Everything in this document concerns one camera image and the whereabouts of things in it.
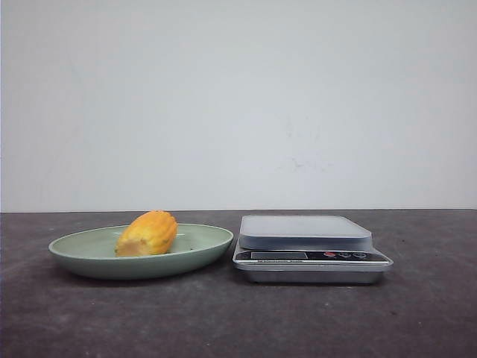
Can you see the green shallow plate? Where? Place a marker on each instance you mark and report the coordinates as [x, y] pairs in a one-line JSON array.
[[92, 253]]

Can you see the silver digital kitchen scale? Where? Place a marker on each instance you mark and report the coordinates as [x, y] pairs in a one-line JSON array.
[[307, 249]]

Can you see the yellow corn cob piece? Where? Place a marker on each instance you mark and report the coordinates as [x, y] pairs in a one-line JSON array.
[[151, 233]]

